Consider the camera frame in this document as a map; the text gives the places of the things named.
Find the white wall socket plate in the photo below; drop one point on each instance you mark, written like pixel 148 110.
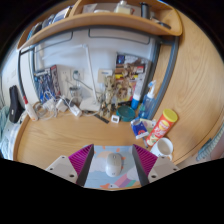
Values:
pixel 104 74

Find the wooden shelf with books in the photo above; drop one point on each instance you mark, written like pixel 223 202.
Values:
pixel 43 33

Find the wooden wall shelf unit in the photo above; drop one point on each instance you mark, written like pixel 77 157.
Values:
pixel 133 21

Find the pastel cloud print mouse pad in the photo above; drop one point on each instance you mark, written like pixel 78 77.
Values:
pixel 98 170

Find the blue tissue pack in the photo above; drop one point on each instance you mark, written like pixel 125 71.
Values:
pixel 139 128

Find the red chips can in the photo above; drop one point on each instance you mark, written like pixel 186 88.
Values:
pixel 161 128

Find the grey computer mouse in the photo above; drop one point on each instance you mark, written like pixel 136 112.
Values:
pixel 114 165

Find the black bag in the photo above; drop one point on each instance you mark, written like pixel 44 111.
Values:
pixel 16 105

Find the brown tree-like figure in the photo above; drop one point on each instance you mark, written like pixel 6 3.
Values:
pixel 108 96

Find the small white square clock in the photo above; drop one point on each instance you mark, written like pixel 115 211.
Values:
pixel 115 119

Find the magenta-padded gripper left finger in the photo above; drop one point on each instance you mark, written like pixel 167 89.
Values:
pixel 80 160

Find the white blue tube bottle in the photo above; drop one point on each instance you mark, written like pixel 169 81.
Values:
pixel 137 93

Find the blue robot model kit box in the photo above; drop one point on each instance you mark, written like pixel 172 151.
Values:
pixel 45 83

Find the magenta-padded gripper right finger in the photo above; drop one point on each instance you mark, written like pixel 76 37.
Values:
pixel 146 160

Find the teal round tin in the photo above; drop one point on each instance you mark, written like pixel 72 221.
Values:
pixel 126 114

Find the clear blue pump bottle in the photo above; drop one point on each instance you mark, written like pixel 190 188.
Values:
pixel 146 103

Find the white power strip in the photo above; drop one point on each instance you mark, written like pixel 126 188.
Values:
pixel 75 110

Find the white mug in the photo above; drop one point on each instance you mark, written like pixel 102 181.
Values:
pixel 163 148

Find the bed with checked sheet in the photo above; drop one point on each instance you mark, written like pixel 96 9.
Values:
pixel 8 136

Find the white red-capped pump bottle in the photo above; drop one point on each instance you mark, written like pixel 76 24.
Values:
pixel 31 111

